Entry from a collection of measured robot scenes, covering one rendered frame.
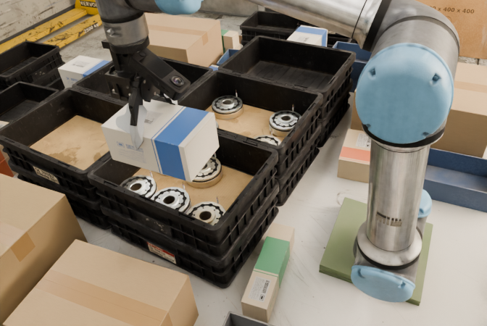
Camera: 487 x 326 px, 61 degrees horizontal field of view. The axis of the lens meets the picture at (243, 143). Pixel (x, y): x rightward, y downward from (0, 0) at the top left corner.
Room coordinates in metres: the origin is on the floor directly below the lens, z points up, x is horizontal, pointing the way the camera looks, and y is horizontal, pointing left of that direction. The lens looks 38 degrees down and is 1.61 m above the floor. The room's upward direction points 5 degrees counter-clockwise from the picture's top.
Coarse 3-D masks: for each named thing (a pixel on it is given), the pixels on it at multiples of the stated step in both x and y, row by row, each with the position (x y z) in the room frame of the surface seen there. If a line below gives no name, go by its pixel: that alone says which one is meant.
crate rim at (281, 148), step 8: (216, 72) 1.27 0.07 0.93; (224, 72) 1.26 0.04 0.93; (256, 80) 1.18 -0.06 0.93; (264, 80) 1.18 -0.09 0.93; (192, 88) 1.17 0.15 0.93; (288, 88) 1.12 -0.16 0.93; (296, 88) 1.11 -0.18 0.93; (184, 96) 1.13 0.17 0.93; (320, 96) 1.05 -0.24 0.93; (312, 104) 1.02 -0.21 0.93; (320, 104) 1.04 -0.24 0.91; (312, 112) 0.99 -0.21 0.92; (304, 120) 0.94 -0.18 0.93; (296, 128) 0.91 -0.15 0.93; (240, 136) 0.89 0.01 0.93; (288, 136) 0.87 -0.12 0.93; (296, 136) 0.90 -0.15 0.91; (264, 144) 0.85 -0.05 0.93; (272, 144) 0.85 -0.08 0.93; (280, 144) 0.84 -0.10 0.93; (288, 144) 0.86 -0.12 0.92; (280, 152) 0.83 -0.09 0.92
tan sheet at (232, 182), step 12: (228, 168) 0.88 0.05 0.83; (156, 180) 0.86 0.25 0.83; (168, 180) 0.85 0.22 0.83; (180, 180) 0.85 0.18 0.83; (228, 180) 0.83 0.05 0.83; (240, 180) 0.83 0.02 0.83; (192, 192) 0.80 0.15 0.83; (204, 192) 0.80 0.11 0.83; (216, 192) 0.79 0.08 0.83; (228, 192) 0.79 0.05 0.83; (240, 192) 0.78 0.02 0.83; (192, 204) 0.75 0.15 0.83; (228, 204) 0.74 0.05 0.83
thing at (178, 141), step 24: (168, 120) 0.70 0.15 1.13; (192, 120) 0.69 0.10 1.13; (120, 144) 0.69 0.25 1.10; (144, 144) 0.65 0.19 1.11; (168, 144) 0.62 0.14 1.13; (192, 144) 0.63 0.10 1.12; (216, 144) 0.70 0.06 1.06; (144, 168) 0.66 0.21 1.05; (168, 168) 0.63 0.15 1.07; (192, 168) 0.62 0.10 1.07
